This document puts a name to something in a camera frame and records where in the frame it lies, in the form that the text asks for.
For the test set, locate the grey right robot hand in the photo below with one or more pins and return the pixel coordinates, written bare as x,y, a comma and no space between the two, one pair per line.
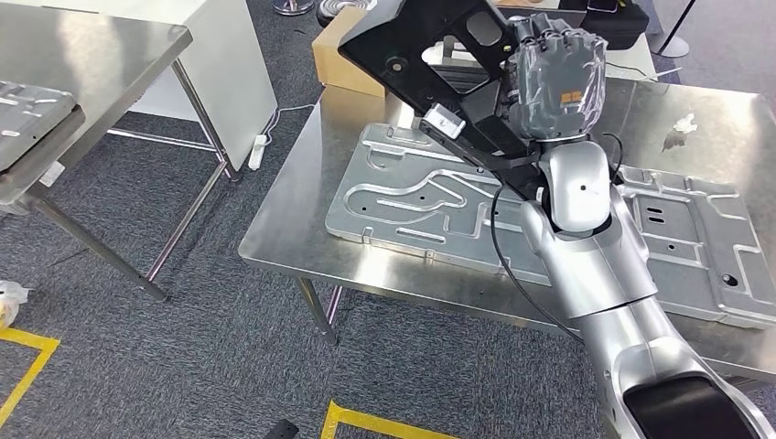
558,85

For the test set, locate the black plastic frame part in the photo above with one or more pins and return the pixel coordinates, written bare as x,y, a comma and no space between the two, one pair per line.
388,42

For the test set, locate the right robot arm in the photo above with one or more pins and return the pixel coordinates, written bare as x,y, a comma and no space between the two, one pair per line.
594,266

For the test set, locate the steel workbench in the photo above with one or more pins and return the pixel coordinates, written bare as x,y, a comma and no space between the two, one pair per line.
291,230

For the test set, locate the black bag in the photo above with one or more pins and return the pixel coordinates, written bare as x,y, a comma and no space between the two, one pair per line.
618,24

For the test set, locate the black pole stanchion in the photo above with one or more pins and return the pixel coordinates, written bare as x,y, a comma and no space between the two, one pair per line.
674,47

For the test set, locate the crumpled white paper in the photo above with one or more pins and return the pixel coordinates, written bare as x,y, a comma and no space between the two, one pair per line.
685,124

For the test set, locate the large stamped metal panel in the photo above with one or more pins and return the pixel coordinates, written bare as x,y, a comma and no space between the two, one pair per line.
412,224

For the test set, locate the cardboard box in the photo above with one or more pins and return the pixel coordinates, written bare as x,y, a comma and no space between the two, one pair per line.
345,60

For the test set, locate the round coiled metal disc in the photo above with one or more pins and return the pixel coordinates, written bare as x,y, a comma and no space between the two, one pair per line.
339,9

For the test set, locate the round steel stanchion base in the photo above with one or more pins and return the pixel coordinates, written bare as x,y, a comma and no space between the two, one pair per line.
293,7

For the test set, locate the white power strip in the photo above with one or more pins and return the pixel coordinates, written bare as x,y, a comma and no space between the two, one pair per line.
257,154

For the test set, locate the white cabinet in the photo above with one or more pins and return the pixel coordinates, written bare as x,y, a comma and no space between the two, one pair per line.
230,72

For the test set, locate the black robot foot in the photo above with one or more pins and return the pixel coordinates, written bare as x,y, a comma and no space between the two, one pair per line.
282,431

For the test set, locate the steel side table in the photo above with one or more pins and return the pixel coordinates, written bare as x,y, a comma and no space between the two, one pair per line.
91,54

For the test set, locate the small stamped metal panel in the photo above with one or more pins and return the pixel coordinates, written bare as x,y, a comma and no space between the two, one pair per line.
30,121

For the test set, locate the clear plastic bag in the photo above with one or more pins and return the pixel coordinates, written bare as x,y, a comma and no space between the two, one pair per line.
9,303

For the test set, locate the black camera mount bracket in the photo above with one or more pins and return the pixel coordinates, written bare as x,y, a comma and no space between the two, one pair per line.
485,154

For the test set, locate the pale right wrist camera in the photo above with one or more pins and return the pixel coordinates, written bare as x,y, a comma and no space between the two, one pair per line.
445,121

